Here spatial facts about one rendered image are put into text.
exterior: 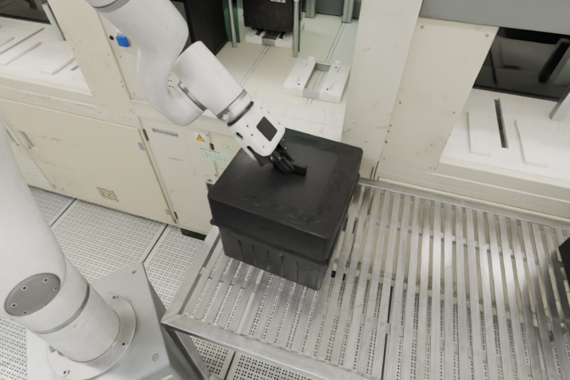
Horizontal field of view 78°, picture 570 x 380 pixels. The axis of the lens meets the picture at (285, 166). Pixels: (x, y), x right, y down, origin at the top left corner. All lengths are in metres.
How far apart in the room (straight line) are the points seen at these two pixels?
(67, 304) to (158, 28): 0.50
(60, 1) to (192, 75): 0.68
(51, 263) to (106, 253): 1.45
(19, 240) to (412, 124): 0.90
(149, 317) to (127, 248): 1.11
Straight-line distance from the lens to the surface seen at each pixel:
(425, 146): 1.10
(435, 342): 0.96
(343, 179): 0.82
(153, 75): 0.66
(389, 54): 0.88
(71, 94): 1.59
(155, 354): 0.94
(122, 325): 0.97
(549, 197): 1.27
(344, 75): 1.37
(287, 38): 1.61
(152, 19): 0.60
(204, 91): 0.73
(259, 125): 0.76
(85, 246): 2.15
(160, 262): 1.94
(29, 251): 0.61
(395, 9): 0.84
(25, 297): 0.64
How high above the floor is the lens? 1.62
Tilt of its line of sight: 46 degrees down
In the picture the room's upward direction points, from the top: straight up
